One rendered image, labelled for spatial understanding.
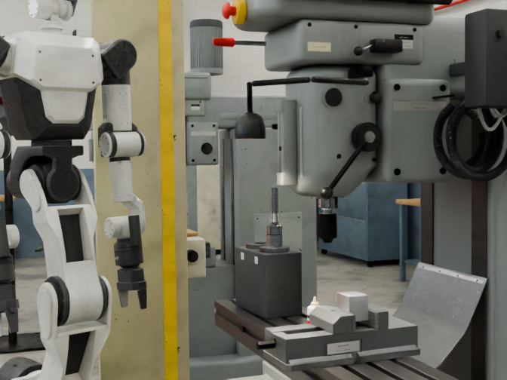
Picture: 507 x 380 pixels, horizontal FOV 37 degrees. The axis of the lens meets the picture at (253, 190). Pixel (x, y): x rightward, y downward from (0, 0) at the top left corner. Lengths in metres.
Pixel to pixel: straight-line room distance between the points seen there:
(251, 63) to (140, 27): 7.97
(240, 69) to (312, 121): 9.61
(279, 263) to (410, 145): 0.57
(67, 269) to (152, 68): 1.58
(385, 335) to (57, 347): 0.92
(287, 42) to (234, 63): 9.56
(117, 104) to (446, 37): 1.02
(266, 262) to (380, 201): 7.09
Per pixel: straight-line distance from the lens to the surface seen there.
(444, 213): 2.15
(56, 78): 2.23
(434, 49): 1.97
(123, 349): 3.63
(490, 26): 1.74
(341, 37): 1.83
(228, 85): 11.35
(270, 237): 2.25
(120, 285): 2.46
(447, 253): 2.16
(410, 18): 1.93
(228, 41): 1.95
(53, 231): 2.20
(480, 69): 1.74
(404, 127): 1.90
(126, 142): 2.38
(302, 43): 1.79
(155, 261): 3.58
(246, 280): 2.34
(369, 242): 9.22
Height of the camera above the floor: 1.43
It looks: 3 degrees down
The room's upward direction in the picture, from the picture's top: 1 degrees counter-clockwise
